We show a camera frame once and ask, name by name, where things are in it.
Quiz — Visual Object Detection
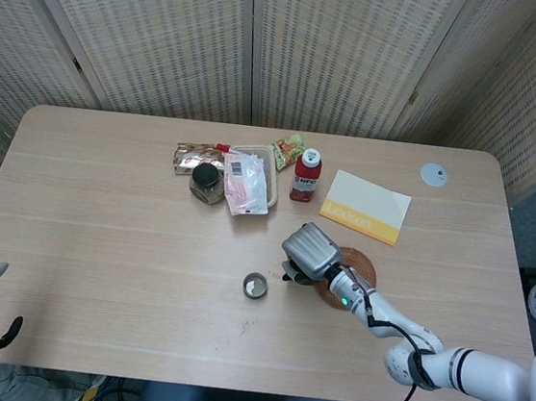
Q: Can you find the woven folding screen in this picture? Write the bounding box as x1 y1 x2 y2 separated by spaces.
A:
0 0 536 329

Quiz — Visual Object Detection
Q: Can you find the black teapot with loop handle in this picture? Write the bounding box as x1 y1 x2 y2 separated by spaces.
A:
280 259 327 290

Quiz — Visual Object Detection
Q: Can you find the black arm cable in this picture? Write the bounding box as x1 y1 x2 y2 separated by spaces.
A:
355 298 450 401

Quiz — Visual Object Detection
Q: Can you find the small dark ceramic cup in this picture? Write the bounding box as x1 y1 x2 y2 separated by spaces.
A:
241 270 271 303

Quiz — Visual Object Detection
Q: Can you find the green orange snack packet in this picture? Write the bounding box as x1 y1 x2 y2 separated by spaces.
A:
269 131 307 173

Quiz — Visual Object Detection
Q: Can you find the grey round cable grommet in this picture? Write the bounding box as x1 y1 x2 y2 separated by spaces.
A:
418 162 449 188

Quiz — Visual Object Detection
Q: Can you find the pink white plastic pouch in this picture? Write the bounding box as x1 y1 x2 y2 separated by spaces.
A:
216 150 275 222

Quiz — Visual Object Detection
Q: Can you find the yellow white Lexicon booklet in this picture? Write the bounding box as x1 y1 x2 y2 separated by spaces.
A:
316 167 416 249

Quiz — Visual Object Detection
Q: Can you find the round woven rattan coaster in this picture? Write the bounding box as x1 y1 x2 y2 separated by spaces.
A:
316 243 381 313

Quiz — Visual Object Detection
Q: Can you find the beige plastic food container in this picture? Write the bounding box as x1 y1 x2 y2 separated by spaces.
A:
225 141 286 212

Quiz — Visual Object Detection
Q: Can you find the red NFC juice bottle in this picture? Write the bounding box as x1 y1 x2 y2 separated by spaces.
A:
289 146 324 205

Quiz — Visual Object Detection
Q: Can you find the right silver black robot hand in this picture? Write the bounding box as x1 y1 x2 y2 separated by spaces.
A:
277 219 346 289

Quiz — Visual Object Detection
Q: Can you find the glass jar with black lid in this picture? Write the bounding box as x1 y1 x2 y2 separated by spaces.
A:
186 162 229 206

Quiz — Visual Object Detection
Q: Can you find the gold red snack packet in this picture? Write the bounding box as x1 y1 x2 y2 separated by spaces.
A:
170 138 230 183

